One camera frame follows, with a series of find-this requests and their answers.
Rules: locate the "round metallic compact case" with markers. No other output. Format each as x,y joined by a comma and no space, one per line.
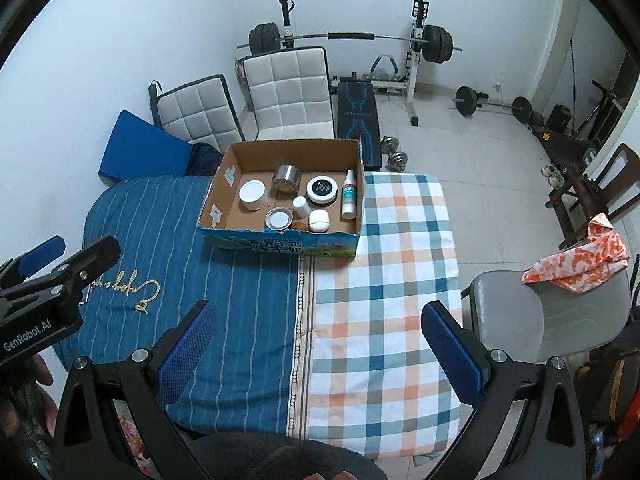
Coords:
279,220

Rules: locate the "black bag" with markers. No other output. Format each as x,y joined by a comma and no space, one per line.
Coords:
559,117

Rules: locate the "pair of shoes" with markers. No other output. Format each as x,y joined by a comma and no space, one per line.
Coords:
553,176

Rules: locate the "white barbell rack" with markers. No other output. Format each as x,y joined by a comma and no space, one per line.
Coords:
412,85

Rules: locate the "person's dark clothing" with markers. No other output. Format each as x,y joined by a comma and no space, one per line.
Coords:
280,460

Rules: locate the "silver round tin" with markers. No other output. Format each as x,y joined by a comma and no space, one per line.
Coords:
285,175

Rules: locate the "blue striped blanket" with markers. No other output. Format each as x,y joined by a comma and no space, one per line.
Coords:
225,310

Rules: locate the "wooden chair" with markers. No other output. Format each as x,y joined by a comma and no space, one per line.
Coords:
575,195

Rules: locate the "printed cardboard box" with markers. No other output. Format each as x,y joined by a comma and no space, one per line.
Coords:
280,249

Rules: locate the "white round jar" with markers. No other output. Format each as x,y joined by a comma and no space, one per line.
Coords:
252,192

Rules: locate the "black weight bench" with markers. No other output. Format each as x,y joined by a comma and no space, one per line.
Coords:
357,110

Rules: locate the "short barbell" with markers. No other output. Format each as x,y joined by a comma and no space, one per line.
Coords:
467,100

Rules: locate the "white spray bottle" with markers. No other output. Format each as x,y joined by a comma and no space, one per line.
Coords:
348,197

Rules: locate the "grey chair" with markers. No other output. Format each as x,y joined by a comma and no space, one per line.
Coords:
505,310

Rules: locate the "dark blue cloth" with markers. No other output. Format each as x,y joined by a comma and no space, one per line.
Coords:
205,160

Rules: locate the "plaid blanket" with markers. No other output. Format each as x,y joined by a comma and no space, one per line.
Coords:
380,310

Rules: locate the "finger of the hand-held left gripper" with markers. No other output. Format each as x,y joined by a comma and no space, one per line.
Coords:
45,250
95,257

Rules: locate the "white rounded case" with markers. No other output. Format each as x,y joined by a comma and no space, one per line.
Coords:
319,221

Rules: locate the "long barbell with plates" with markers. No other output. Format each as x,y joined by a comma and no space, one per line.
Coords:
350,36

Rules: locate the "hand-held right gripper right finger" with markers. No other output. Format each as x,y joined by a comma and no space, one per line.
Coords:
452,355

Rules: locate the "small dumbbell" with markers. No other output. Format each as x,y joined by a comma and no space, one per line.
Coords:
389,144
398,161

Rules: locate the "orange white cloth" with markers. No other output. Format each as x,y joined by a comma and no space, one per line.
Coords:
580,265

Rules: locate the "white quilted chair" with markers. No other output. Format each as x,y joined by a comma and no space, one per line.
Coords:
290,95
200,115

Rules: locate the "black round jar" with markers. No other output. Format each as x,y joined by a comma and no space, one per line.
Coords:
321,190

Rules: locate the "small brown round object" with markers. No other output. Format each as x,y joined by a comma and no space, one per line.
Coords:
299,226

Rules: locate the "blue folded mat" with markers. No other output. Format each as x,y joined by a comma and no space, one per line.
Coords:
140,150

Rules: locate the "person's left hand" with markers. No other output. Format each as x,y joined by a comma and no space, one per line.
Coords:
37,402

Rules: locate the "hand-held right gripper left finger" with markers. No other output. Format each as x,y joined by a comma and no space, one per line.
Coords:
187,355

